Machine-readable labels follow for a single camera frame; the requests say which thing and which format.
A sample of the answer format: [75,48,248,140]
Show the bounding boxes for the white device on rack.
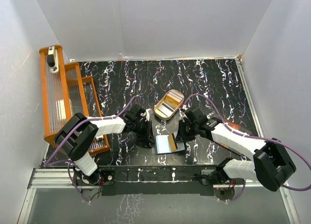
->
[47,46,59,74]

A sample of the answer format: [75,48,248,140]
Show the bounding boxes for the white magnetic stripe card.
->
[158,103,174,116]

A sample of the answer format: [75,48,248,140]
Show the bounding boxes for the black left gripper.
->
[132,119,155,143]

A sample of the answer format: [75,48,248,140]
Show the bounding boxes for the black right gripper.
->
[175,119,198,142]

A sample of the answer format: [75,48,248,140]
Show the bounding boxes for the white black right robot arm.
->
[175,107,296,191]

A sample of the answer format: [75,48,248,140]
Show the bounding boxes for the blue credit card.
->
[155,132,186,155]

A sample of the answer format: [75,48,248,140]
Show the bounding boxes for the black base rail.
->
[72,165,246,197]

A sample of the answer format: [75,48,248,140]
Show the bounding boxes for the white stack of cards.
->
[165,91,183,104]

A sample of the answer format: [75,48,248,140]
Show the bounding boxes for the orange tiered acrylic rack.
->
[39,45,102,146]

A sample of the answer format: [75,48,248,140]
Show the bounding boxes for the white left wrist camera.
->
[144,109,150,121]

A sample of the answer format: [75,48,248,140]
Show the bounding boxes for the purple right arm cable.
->
[181,94,311,203]

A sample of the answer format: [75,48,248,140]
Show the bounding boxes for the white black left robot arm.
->
[54,104,156,185]

